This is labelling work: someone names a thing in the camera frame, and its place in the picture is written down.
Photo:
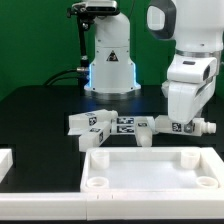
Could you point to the camera on stand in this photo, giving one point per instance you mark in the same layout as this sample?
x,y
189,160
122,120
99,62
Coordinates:
x,y
97,7

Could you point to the white left fence bar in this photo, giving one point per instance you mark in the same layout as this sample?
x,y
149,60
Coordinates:
x,y
6,161

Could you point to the white front fence bar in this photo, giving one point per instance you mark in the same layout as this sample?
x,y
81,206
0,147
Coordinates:
x,y
115,206

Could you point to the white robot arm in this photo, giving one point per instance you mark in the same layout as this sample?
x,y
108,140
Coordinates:
x,y
197,26

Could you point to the white marker sheet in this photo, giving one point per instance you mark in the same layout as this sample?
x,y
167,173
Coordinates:
x,y
123,125

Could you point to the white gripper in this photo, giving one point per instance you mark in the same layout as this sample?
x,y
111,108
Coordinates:
x,y
190,84

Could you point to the white square desk top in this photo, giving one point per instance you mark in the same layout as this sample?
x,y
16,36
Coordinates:
x,y
152,169

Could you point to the white fence bar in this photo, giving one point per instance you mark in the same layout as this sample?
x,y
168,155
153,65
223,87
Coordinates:
x,y
115,206
6,161

